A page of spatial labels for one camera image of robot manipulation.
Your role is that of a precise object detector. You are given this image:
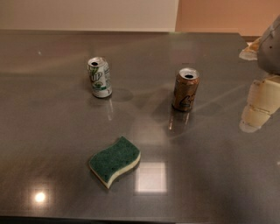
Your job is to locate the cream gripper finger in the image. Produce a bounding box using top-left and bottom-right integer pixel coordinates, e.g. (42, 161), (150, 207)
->
(239, 38), (261, 60)
(239, 75), (280, 133)

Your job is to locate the green and yellow sponge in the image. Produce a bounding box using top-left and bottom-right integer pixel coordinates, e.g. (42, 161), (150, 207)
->
(88, 136), (141, 189)

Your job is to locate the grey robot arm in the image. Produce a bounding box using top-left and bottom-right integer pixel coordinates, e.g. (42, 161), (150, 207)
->
(239, 16), (280, 133)

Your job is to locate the orange brown soda can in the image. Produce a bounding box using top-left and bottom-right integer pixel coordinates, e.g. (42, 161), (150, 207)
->
(171, 67), (200, 112)

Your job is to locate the white green 7up can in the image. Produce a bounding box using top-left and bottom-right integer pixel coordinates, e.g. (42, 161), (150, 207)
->
(87, 57), (112, 98)

